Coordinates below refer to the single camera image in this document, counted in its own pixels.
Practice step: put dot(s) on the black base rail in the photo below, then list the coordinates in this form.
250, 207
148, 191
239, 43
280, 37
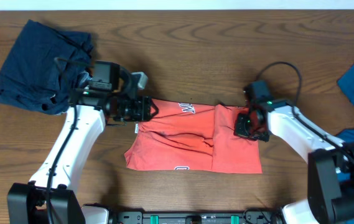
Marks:
246, 217

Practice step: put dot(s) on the folded dark navy garment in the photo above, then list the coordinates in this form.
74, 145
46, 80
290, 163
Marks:
42, 66

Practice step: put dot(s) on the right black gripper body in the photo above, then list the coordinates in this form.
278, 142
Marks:
245, 127

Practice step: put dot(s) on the red t-shirt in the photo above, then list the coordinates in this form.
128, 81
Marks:
185, 136

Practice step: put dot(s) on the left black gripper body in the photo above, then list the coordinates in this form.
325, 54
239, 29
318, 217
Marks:
129, 109

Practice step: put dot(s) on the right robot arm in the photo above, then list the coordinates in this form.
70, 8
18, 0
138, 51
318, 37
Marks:
330, 160

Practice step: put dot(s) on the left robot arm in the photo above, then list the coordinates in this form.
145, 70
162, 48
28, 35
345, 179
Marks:
49, 196

